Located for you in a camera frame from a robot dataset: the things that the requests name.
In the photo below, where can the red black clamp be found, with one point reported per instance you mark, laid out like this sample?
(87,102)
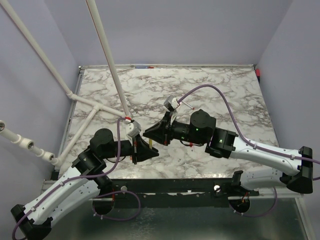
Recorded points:
(257,72)

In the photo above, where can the blue red marker at edge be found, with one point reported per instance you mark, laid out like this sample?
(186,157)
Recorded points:
(144,67)

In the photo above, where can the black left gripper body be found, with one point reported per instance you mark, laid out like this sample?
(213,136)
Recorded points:
(131,149)

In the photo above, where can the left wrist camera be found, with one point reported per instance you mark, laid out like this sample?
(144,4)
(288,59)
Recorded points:
(132,129)

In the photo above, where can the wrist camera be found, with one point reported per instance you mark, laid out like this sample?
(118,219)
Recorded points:
(132,129)
(172,105)

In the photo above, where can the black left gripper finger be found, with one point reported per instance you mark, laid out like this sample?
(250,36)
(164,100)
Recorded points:
(146,153)
(144,147)

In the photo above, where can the thin silver red pen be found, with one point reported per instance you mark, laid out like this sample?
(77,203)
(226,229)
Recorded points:
(188,105)

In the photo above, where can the white PVC pipe frame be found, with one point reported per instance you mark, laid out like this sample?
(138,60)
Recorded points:
(33,103)

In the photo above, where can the yellow highlighter pen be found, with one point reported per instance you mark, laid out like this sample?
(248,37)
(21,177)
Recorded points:
(150,142)

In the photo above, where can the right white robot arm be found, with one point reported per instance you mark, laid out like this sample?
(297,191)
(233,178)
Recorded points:
(289,168)

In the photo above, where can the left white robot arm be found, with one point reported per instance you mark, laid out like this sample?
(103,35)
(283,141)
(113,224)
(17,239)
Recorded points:
(84,180)

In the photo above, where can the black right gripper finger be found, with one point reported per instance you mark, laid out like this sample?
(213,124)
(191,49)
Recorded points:
(156,136)
(156,128)

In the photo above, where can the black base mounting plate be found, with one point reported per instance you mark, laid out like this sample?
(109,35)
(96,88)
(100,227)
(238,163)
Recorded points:
(184,192)

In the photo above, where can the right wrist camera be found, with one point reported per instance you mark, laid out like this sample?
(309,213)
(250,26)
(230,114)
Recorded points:
(172,105)

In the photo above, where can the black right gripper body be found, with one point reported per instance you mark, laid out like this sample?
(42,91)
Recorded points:
(172,129)

